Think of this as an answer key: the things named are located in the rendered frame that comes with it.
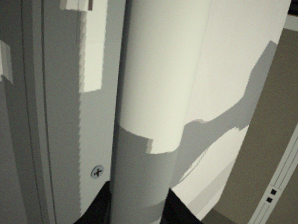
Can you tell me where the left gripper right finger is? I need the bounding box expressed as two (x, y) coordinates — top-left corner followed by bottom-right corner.
(160, 187), (203, 224)

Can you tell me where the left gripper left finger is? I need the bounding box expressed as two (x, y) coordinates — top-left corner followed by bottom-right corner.
(74, 180), (112, 224)

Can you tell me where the white long tube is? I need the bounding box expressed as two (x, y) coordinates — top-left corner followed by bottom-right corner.
(109, 0), (212, 224)

